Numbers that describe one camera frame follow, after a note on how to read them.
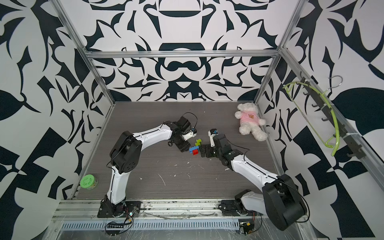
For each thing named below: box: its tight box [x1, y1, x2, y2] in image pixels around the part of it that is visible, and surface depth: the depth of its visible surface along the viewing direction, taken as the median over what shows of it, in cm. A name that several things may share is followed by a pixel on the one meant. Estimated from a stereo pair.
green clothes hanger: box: [282, 81, 340, 157], surface depth 59 cm
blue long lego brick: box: [189, 145, 200, 153], surface depth 94 cm
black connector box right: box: [239, 221, 255, 235], surface depth 73 cm
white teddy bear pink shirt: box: [234, 102, 268, 142], surface depth 102 cm
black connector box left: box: [105, 230, 121, 236], surface depth 70 cm
